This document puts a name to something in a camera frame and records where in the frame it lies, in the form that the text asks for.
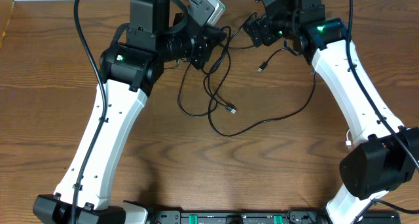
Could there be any white cable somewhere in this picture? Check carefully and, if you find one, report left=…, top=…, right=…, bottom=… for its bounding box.
left=344, top=128, right=354, bottom=151

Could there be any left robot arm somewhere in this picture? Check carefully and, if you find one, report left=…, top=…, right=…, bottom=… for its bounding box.
left=33, top=0, right=226, bottom=223

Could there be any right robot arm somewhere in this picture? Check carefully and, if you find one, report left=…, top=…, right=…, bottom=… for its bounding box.
left=244, top=0, right=418, bottom=223

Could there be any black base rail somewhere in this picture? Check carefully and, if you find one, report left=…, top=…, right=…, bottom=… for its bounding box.
left=145, top=209, right=330, bottom=224

